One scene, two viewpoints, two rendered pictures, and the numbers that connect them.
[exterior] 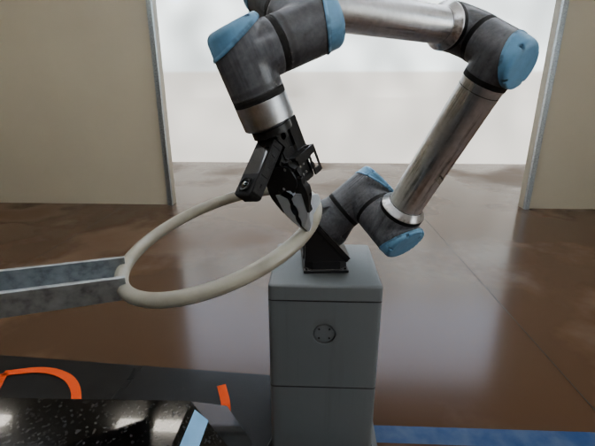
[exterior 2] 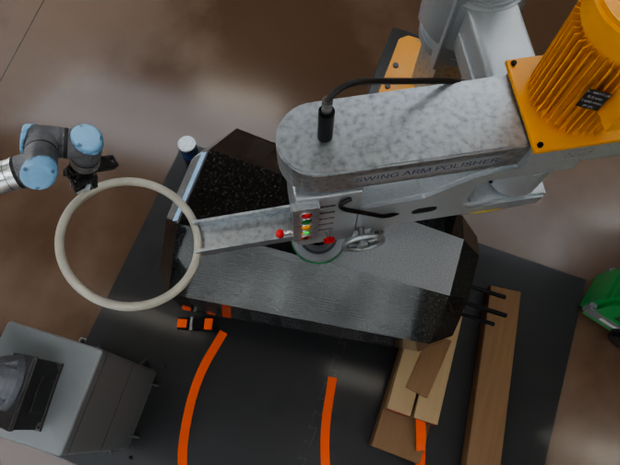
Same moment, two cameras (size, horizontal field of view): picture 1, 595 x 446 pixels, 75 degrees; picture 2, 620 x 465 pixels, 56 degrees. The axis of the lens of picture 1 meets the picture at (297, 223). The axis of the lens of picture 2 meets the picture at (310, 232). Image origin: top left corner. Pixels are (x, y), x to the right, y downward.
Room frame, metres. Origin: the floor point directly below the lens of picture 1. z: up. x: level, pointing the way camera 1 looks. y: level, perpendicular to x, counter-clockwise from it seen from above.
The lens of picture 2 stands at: (1.30, 0.92, 3.09)
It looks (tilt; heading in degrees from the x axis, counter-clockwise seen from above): 71 degrees down; 193
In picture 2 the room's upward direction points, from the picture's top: 1 degrees clockwise
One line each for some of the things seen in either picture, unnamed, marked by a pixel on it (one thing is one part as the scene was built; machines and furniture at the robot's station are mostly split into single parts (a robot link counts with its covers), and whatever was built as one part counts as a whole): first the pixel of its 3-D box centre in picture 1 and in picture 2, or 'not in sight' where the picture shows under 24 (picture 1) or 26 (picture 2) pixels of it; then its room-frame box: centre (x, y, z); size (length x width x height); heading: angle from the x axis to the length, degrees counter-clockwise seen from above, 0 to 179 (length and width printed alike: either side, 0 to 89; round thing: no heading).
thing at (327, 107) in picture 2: not in sight; (326, 119); (0.58, 0.79, 1.82); 0.04 x 0.04 x 0.17
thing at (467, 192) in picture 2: not in sight; (439, 180); (0.44, 1.15, 1.35); 0.74 x 0.23 x 0.49; 113
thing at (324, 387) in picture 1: (321, 353); (75, 392); (1.39, -0.10, 0.43); 0.50 x 0.50 x 0.85; 88
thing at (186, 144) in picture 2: not in sight; (188, 149); (-0.02, -0.11, 0.08); 0.10 x 0.10 x 0.13
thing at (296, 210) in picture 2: not in sight; (304, 222); (0.71, 0.77, 1.41); 0.08 x 0.03 x 0.28; 113
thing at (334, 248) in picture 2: not in sight; (317, 236); (0.58, 0.79, 0.91); 0.21 x 0.21 x 0.01
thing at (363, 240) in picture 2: not in sight; (361, 232); (0.64, 0.95, 1.24); 0.15 x 0.10 x 0.15; 113
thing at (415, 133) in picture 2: not in sight; (448, 132); (0.44, 1.11, 1.66); 0.96 x 0.25 x 0.17; 113
